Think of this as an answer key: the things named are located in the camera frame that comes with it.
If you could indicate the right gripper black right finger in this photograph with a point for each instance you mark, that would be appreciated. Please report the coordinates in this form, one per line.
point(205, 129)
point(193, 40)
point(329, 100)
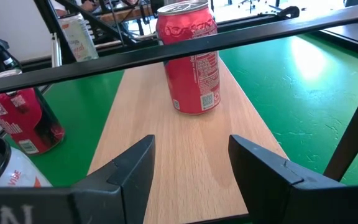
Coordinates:
point(275, 193)

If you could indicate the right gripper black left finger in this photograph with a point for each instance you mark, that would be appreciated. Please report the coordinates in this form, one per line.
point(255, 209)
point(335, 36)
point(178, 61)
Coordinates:
point(120, 193)

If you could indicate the white Celsius Tropical Vibe can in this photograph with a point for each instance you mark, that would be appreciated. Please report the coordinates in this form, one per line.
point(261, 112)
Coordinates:
point(20, 174)
point(79, 40)

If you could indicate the red Coca-Cola can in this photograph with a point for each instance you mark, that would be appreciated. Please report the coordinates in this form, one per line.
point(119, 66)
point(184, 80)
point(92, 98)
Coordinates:
point(17, 124)

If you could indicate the red Fanta strawberry can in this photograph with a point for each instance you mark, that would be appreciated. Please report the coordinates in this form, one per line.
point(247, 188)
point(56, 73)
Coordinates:
point(194, 87)

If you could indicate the green table mat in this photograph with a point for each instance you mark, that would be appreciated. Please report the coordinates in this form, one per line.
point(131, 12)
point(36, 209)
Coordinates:
point(291, 109)

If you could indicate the black diagonal rig strut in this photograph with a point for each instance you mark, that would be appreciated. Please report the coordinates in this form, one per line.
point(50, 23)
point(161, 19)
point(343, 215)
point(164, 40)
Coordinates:
point(53, 28)

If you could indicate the black table clamp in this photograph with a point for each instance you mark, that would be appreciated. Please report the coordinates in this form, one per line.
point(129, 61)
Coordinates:
point(291, 12)

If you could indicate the person's hand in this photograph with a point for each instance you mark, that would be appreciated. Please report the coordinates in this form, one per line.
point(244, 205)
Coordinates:
point(89, 4)

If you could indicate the black table frame rails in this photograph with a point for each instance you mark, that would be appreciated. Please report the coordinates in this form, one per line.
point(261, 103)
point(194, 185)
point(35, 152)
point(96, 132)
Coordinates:
point(353, 37)

